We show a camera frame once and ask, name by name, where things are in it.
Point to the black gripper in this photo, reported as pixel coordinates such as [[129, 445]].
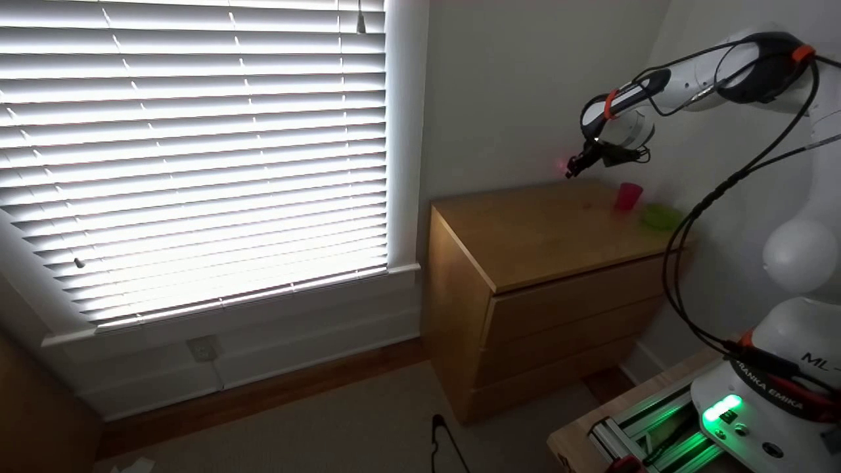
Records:
[[619, 153]]

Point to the purple pink toy banana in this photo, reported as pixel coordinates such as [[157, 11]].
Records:
[[560, 165]]

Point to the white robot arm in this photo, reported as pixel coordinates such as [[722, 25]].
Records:
[[700, 82]]

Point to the red plastic cup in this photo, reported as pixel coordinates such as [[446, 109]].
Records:
[[626, 199]]

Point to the green plastic bowl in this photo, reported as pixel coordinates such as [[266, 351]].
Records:
[[660, 220]]

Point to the wooden dresser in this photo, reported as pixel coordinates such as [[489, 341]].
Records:
[[543, 291]]

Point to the blind tilt wand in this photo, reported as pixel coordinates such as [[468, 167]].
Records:
[[361, 18]]

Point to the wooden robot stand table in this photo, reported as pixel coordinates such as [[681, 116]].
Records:
[[579, 438]]

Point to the green lit metal rails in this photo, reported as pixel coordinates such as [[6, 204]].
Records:
[[654, 429]]

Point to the white window blinds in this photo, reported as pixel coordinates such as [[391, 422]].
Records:
[[194, 158]]

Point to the dark brown furniture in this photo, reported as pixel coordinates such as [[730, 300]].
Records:
[[41, 412]]

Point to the white window frame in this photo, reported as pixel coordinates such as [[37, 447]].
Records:
[[407, 133]]

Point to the white wall outlet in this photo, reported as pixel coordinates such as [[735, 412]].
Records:
[[203, 347]]

